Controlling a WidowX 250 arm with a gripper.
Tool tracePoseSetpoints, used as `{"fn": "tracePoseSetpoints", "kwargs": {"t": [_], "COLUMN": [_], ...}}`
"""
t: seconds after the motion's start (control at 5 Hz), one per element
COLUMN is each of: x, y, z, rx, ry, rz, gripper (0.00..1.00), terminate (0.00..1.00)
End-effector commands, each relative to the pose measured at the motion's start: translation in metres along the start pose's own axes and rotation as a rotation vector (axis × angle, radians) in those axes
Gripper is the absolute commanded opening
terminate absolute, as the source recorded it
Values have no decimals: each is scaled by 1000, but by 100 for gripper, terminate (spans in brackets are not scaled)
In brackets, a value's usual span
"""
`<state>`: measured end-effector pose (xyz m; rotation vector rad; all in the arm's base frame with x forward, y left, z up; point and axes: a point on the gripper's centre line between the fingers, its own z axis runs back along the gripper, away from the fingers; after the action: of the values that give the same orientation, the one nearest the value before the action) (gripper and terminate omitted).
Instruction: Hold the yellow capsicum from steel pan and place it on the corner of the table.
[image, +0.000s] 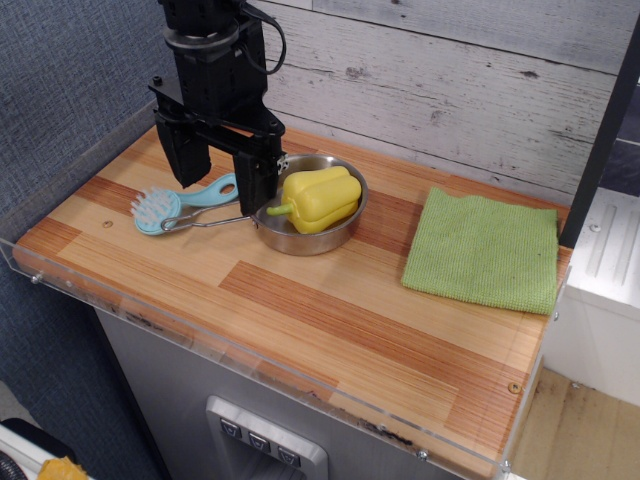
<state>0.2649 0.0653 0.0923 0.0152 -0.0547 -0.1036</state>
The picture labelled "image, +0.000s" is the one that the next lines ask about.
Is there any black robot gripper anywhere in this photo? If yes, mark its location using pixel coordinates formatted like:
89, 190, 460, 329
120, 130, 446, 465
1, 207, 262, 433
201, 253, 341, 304
149, 49, 285, 215

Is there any yellow toy capsicum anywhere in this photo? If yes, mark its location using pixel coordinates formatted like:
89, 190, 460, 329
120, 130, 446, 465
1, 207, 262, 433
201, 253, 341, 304
266, 166, 362, 234

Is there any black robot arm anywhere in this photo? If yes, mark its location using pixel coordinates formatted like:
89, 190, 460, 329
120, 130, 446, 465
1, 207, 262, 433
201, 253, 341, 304
149, 1, 285, 216

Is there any light blue scrub brush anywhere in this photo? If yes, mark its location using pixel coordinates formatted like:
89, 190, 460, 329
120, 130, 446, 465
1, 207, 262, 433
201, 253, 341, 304
130, 173, 239, 236

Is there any stainless steel cabinet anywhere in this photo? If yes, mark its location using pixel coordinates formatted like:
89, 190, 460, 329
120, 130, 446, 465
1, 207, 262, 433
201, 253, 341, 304
93, 305, 451, 480

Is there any silver dispenser button panel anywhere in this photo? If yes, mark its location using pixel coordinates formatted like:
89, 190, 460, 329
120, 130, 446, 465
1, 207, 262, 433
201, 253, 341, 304
206, 395, 329, 479

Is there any green microfibre cloth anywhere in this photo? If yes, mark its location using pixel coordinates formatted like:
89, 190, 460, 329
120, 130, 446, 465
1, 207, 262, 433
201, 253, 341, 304
401, 188, 558, 315

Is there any white toy appliance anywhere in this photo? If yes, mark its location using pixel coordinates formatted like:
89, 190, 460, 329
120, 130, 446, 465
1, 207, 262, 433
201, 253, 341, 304
541, 188, 639, 405

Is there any steel pan with wire handle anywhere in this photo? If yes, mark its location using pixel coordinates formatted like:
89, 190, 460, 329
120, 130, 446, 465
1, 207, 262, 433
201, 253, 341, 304
160, 153, 370, 257

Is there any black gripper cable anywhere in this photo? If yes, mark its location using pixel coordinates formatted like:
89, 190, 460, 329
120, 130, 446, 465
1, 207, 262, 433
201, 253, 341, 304
234, 2, 287, 76

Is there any black vertical post right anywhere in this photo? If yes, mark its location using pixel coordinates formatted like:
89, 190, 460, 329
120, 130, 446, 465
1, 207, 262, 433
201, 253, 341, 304
559, 19, 639, 249

